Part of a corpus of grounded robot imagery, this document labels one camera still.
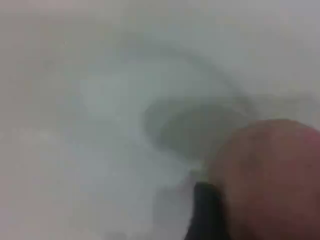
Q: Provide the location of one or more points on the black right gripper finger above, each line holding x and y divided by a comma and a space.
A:
206, 212

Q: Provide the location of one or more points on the pale pink peach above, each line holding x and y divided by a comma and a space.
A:
270, 180

